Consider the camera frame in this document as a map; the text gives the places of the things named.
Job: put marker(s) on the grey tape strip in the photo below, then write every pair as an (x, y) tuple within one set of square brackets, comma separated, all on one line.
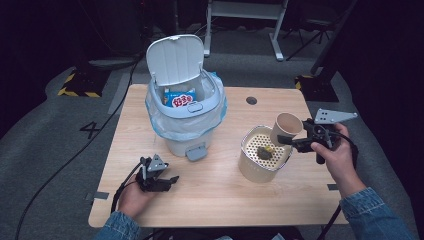
[(332, 187), (100, 195)]

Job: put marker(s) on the black yellow striped stand base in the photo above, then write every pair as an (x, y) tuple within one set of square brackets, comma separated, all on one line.
[(83, 83), (316, 88)]

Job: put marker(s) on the blue snack packet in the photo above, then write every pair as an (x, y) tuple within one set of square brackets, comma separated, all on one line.
[(180, 99)]

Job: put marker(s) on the white pedal trash bin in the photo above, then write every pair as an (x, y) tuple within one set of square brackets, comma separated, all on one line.
[(185, 110)]

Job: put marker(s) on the beige container with perforated strainer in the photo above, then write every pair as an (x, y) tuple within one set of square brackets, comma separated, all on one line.
[(256, 170)]

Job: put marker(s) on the white metal desk frame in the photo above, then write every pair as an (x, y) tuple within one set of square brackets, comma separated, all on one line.
[(245, 10)]

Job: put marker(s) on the clear plastic bin liner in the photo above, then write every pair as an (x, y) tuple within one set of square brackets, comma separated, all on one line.
[(186, 128)]

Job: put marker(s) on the brown paper cup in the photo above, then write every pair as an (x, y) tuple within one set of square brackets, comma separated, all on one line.
[(285, 125)]

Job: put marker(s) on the black slanted stand pole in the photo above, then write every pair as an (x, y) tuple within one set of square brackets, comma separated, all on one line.
[(333, 36)]

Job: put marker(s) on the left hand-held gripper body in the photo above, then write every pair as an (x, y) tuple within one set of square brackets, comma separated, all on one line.
[(151, 176)]

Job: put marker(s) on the black tripod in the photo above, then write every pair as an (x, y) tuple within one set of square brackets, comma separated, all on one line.
[(310, 30)]

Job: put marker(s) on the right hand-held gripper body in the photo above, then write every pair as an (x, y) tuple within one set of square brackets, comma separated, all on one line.
[(321, 133)]

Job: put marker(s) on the person's right hand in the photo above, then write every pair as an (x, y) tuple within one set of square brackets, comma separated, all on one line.
[(336, 163)]

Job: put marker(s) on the person's left hand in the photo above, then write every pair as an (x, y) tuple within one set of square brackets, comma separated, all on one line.
[(133, 201)]

